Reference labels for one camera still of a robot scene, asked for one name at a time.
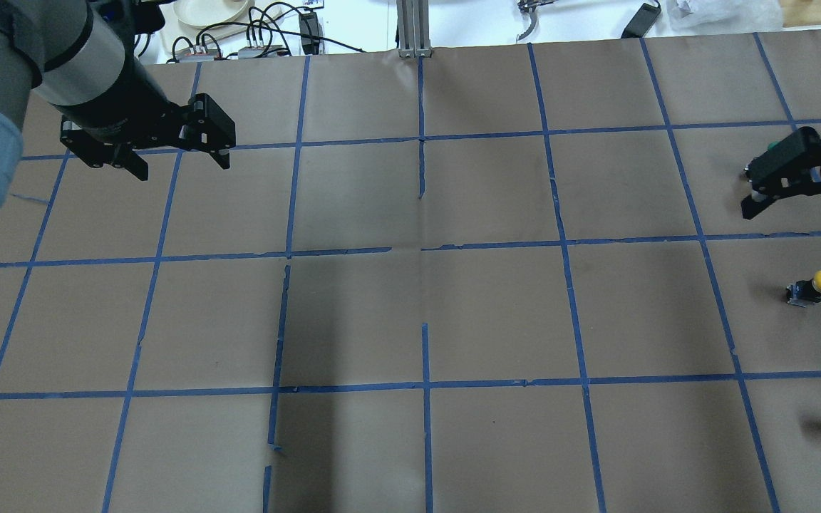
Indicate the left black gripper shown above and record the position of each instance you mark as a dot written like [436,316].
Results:
[117,108]

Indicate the black power adapter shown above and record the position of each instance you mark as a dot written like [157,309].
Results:
[642,20]

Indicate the aluminium frame post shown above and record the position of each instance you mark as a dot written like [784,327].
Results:
[413,29]

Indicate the beige plate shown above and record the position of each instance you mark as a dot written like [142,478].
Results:
[199,14]

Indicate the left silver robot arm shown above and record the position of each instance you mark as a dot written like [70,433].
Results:
[79,57]

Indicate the yellow push button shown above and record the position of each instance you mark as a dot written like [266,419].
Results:
[805,292]

